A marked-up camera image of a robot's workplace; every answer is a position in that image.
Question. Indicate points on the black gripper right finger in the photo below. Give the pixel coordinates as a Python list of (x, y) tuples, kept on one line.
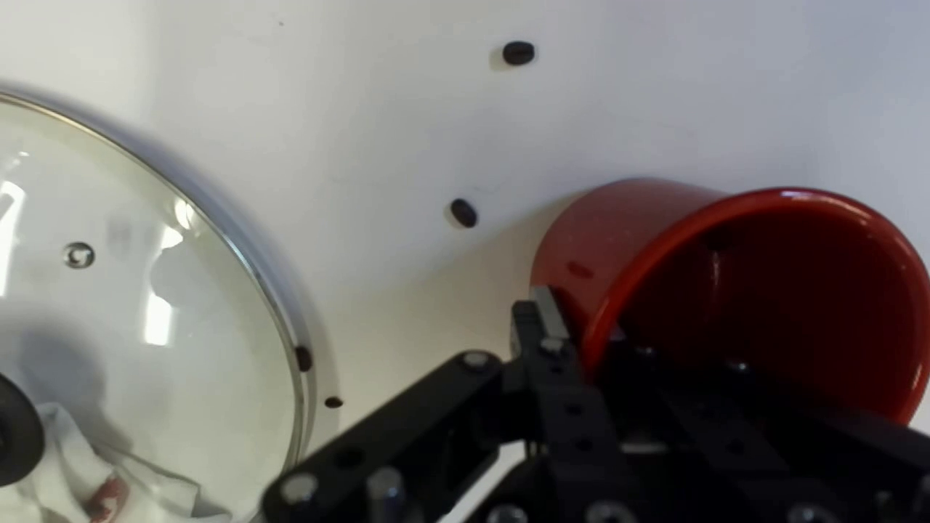
[(716, 426)]

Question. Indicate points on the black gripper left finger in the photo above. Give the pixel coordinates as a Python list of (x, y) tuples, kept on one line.
[(563, 388)]

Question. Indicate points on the loose coffee bean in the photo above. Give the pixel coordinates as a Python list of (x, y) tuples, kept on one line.
[(334, 403), (518, 52), (303, 359), (463, 214)]

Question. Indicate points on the glass pot lid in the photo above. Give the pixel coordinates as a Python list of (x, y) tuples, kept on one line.
[(148, 321)]

